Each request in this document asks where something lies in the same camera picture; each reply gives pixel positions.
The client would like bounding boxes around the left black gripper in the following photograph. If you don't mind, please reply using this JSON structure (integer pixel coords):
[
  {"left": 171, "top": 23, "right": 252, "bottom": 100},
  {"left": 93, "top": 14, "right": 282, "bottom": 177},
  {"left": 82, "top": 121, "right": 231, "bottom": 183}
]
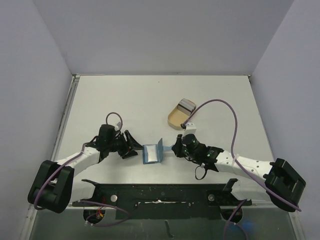
[{"left": 107, "top": 130, "right": 143, "bottom": 159}]

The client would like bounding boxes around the blue card holder wallet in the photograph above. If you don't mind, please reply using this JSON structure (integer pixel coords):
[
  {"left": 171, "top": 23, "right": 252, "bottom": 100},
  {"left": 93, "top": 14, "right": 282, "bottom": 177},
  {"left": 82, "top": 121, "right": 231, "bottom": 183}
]
[{"left": 142, "top": 138, "right": 173, "bottom": 165}]

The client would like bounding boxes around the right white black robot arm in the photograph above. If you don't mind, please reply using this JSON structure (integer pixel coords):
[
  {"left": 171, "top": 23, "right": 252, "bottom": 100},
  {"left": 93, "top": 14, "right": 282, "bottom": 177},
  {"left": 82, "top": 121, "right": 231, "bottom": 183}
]
[{"left": 171, "top": 133, "right": 306, "bottom": 212}]

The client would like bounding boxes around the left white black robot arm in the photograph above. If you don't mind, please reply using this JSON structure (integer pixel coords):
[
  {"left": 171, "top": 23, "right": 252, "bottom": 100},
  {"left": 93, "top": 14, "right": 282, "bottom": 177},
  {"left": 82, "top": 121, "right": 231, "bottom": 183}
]
[{"left": 27, "top": 124, "right": 144, "bottom": 213}]

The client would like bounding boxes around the stack of cards in tray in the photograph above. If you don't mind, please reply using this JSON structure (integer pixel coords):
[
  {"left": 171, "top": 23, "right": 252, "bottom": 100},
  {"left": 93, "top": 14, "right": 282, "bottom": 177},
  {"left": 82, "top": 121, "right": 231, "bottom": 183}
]
[{"left": 177, "top": 98, "right": 196, "bottom": 116}]

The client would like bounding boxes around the tan oval wooden tray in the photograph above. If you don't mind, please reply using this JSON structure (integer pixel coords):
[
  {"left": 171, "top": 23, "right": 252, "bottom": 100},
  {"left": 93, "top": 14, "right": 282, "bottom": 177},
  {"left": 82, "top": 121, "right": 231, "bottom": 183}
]
[{"left": 167, "top": 105, "right": 194, "bottom": 130}]

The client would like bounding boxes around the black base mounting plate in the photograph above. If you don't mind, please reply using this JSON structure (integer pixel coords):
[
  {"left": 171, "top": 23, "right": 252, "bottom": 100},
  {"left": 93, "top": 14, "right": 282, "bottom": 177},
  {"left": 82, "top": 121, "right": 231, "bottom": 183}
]
[{"left": 72, "top": 178, "right": 240, "bottom": 220}]

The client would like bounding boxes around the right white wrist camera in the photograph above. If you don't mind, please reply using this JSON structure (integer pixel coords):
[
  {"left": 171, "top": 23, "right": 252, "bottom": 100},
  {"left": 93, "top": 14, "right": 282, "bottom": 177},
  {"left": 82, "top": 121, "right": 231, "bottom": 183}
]
[{"left": 181, "top": 122, "right": 197, "bottom": 137}]

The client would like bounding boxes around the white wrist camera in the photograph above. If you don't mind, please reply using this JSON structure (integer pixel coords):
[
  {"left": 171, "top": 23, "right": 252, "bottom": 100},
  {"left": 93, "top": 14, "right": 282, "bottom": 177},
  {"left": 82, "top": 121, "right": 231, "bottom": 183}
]
[
  {"left": 114, "top": 121, "right": 123, "bottom": 131},
  {"left": 181, "top": 122, "right": 197, "bottom": 137}
]

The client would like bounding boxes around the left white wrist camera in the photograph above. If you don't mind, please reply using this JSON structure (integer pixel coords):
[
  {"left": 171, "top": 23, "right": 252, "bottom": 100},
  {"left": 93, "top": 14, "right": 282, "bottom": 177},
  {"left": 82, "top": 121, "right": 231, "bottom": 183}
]
[{"left": 114, "top": 121, "right": 123, "bottom": 131}]

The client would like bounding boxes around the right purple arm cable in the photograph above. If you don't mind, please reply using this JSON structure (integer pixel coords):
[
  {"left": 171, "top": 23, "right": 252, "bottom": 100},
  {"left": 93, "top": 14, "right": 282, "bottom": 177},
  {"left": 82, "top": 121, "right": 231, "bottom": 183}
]
[{"left": 181, "top": 99, "right": 302, "bottom": 213}]

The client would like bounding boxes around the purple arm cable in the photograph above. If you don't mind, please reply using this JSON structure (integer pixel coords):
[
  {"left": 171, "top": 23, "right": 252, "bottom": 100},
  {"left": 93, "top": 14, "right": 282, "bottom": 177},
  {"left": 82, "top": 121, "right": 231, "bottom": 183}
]
[
  {"left": 181, "top": 99, "right": 302, "bottom": 213},
  {"left": 33, "top": 112, "right": 123, "bottom": 210}
]

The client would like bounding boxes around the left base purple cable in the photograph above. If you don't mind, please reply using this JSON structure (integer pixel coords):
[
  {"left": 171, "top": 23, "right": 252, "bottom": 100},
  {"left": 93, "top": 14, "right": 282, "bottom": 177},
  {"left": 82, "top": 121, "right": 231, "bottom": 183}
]
[{"left": 82, "top": 203, "right": 138, "bottom": 228}]

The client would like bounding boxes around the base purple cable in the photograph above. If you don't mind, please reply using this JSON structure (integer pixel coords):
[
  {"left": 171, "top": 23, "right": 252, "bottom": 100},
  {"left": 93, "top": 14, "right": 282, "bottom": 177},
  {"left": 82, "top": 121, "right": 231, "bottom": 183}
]
[
  {"left": 82, "top": 203, "right": 138, "bottom": 228},
  {"left": 223, "top": 198, "right": 251, "bottom": 240}
]

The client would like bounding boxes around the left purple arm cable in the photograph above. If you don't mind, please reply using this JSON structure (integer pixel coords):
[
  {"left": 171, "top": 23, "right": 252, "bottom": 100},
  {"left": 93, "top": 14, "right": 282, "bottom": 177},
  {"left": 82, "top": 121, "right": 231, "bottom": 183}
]
[{"left": 33, "top": 112, "right": 123, "bottom": 210}]

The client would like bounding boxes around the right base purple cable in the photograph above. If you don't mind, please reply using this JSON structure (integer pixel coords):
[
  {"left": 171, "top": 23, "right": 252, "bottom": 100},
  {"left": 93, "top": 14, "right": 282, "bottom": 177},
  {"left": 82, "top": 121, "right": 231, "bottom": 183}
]
[{"left": 223, "top": 198, "right": 251, "bottom": 240}]

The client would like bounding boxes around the left aluminium rail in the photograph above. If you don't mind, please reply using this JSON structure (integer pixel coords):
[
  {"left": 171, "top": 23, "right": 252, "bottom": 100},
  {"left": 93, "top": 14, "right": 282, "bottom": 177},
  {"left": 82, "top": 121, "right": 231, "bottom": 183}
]
[{"left": 49, "top": 74, "right": 81, "bottom": 162}]

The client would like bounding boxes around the aluminium rail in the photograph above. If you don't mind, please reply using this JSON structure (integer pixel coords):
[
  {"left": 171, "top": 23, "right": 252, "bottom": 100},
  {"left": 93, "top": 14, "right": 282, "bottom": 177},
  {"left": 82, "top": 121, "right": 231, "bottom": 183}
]
[
  {"left": 49, "top": 74, "right": 81, "bottom": 162},
  {"left": 290, "top": 188, "right": 299, "bottom": 206}
]

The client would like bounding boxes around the right aluminium rail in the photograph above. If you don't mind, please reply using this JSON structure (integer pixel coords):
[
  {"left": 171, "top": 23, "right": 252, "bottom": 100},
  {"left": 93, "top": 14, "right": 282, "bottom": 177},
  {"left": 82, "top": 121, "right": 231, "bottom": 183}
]
[{"left": 290, "top": 188, "right": 299, "bottom": 206}]

